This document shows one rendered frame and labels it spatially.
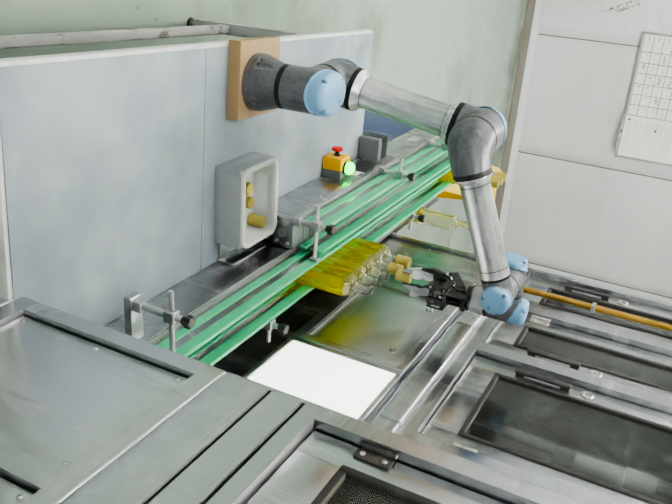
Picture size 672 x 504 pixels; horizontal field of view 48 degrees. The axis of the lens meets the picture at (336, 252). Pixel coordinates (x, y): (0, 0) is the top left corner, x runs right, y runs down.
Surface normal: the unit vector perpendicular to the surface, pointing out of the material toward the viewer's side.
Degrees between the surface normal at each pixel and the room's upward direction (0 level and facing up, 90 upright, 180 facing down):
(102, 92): 0
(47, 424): 90
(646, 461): 90
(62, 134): 0
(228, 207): 90
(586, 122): 90
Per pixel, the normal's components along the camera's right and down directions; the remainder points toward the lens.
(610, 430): 0.07, -0.91
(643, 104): -0.46, 0.33
